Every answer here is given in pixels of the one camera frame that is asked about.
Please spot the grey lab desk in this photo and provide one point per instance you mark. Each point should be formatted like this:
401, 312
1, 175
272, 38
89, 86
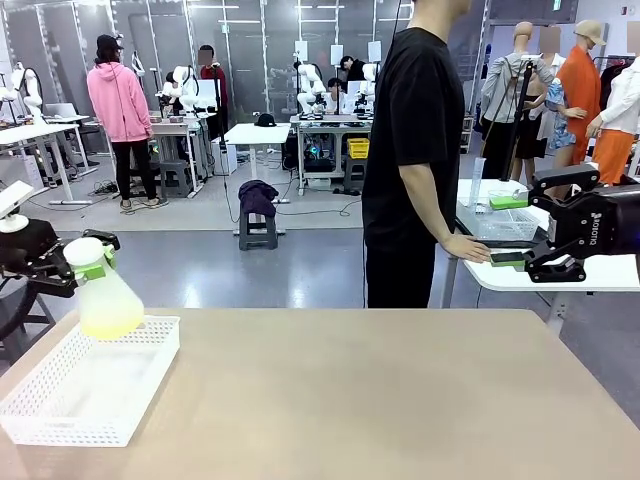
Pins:
172, 131

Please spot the grey robot workbench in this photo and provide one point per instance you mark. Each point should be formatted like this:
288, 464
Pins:
325, 125

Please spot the white perforated plastic basket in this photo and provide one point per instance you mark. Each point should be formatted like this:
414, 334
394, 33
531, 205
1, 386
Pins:
500, 225
125, 400

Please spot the person in black t-shirt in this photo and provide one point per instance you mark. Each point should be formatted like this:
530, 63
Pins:
415, 100

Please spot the background person in black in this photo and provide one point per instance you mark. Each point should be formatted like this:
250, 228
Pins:
352, 67

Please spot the dark purple cloth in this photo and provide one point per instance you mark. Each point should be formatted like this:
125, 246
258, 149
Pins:
257, 197

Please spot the person's right forearm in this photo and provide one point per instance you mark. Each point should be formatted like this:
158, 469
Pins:
430, 210

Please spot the translucent plastic conical flask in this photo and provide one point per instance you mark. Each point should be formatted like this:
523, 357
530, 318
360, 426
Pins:
107, 305

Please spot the grey plastic stool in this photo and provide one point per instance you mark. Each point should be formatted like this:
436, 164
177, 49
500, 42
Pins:
20, 320
257, 232
355, 172
175, 177

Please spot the yellow plastic basket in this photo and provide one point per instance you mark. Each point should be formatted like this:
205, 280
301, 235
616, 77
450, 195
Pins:
358, 146

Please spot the mannequin in orange jacket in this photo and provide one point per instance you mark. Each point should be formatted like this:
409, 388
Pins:
582, 90

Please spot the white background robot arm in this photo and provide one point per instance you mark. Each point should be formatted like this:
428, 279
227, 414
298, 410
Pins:
184, 90
367, 80
27, 90
310, 85

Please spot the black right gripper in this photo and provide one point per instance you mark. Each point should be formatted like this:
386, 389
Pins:
610, 220

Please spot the person in pink hoodie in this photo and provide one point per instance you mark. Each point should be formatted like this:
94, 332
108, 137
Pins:
120, 110

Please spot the person's right hand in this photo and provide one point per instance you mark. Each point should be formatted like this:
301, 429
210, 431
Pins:
470, 249

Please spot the seated person in white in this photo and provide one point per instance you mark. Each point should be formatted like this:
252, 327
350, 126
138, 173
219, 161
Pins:
336, 95

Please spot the white side table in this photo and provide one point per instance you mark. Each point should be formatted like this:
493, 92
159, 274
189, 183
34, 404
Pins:
500, 280

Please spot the black tripod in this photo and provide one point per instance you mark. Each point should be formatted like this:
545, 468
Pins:
520, 115

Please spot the mannequin with orange trousers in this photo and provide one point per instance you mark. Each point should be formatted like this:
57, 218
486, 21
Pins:
617, 145

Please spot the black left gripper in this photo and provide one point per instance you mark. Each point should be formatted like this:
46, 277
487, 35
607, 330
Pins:
30, 240

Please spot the mannequin in grey shirt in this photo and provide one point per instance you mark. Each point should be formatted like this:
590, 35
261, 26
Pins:
505, 85

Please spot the person in red shirt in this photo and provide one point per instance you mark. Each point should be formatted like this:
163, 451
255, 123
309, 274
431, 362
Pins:
212, 75

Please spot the mannequin in blue dress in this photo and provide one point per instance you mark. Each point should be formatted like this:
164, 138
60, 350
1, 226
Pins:
560, 120

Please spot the black baseball cap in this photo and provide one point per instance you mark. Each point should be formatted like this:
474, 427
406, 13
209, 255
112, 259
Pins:
265, 120

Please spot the white lab desk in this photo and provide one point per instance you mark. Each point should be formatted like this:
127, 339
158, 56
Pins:
35, 131

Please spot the silver laptop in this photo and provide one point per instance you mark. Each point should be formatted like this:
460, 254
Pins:
62, 111

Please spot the white standing table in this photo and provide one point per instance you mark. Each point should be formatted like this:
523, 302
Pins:
257, 134

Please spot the black pole stand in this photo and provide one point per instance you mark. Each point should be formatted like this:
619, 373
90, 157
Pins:
220, 130

